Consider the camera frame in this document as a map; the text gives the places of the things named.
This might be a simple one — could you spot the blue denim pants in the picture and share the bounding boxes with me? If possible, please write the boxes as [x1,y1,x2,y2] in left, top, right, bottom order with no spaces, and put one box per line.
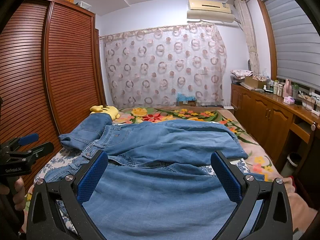
[45,119,247,239]

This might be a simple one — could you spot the left hand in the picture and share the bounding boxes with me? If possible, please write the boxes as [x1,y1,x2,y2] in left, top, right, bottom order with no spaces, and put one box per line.
[0,177,26,211]

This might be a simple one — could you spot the folded blue denim garment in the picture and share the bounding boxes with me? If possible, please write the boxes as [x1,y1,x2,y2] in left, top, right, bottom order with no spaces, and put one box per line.
[59,113,112,151]

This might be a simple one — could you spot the floral bed blanket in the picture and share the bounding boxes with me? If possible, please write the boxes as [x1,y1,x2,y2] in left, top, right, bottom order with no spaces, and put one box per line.
[21,106,318,238]

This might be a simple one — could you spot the brown louvered wardrobe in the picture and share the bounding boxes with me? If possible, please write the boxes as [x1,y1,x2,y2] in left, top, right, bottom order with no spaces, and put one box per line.
[1,0,106,152]

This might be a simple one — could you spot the yellow plush toy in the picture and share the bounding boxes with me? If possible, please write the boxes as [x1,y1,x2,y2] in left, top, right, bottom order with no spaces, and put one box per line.
[90,105,120,121]

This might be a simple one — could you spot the wooden sideboard cabinet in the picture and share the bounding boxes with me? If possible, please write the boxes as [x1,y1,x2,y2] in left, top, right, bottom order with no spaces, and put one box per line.
[231,85,319,177]

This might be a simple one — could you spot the pink bottle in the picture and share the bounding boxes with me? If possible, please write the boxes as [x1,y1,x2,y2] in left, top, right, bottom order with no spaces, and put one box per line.
[283,79,292,97]

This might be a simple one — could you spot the cardboard box on cabinet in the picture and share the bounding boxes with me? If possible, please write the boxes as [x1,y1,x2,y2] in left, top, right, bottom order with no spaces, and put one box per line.
[244,76,267,89]

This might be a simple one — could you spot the circle patterned sheer curtain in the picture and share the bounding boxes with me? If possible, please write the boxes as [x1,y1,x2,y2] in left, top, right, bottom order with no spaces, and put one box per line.
[102,24,227,108]

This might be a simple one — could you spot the blue item on box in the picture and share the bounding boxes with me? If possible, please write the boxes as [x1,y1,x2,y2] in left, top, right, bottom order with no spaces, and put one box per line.
[176,93,197,107]

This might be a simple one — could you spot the beige side curtain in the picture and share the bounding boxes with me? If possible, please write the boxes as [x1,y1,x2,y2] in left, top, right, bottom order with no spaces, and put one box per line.
[234,0,260,75]

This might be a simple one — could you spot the grey window blind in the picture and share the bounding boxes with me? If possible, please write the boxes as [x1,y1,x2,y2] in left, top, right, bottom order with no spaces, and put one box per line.
[261,0,319,90]

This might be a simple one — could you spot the cream wall air conditioner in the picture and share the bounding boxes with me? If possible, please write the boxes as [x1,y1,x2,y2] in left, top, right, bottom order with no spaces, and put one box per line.
[187,0,235,23]

